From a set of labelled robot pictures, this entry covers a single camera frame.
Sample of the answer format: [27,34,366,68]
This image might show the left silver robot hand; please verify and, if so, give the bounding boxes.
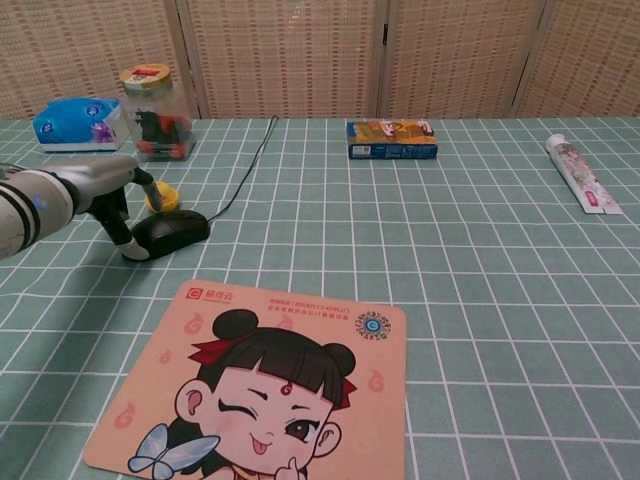
[59,154,167,262]

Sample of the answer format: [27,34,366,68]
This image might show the white floral toothpaste tube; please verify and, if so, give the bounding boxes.
[544,133,626,216]

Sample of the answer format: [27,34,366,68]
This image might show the pink cartoon girl mouse pad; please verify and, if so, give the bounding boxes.
[82,279,409,480]

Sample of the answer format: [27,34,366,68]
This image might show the yellow duck toy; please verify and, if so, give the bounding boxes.
[143,180,181,215]

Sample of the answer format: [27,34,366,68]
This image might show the black mouse cable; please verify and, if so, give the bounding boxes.
[206,114,281,224]

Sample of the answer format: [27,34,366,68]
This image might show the woven bamboo screen panel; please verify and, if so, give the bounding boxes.
[185,0,389,120]
[377,0,549,120]
[509,0,640,119]
[0,0,202,121]

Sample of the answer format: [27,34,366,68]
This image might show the clear jar with gold lid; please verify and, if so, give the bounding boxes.
[118,64,197,163]

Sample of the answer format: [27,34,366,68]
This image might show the green grid tablecloth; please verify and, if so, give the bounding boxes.
[0,117,640,480]

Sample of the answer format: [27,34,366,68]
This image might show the blue tissue pack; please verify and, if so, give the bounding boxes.
[32,97,130,153]

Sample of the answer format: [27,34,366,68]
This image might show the orange and blue carton box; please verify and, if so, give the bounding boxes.
[345,118,440,161]

